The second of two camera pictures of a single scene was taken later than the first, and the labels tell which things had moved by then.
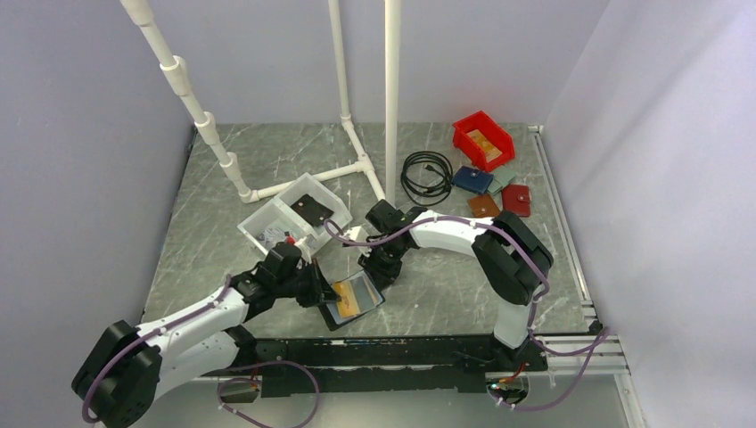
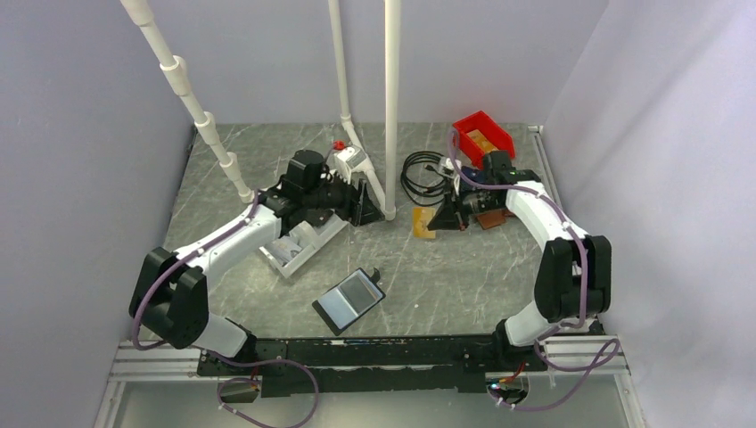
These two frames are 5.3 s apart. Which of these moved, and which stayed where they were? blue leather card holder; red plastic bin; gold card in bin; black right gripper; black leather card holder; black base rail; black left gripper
Moved: black left gripper; black right gripper
Stayed: black leather card holder; red plastic bin; blue leather card holder; gold card in bin; black base rail
